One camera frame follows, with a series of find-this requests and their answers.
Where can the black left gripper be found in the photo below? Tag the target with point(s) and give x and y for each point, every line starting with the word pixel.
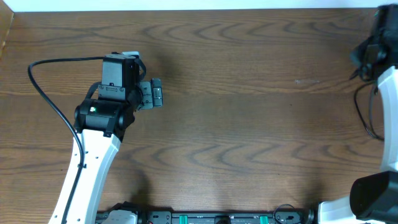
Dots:
pixel 148 99

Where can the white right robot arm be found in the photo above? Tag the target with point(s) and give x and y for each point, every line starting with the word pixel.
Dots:
pixel 373 199

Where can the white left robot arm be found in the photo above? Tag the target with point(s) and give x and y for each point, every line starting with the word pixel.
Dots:
pixel 100 123

